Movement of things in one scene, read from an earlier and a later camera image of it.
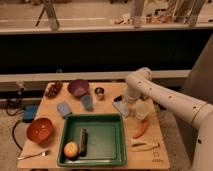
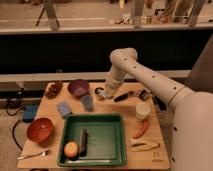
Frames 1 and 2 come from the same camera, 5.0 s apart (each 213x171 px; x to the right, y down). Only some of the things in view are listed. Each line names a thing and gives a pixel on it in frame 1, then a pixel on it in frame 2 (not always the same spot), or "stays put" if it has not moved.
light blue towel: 122,107 -> 105,94
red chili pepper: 142,130 stays put
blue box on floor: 30,112 stays put
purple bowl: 78,87 stays put
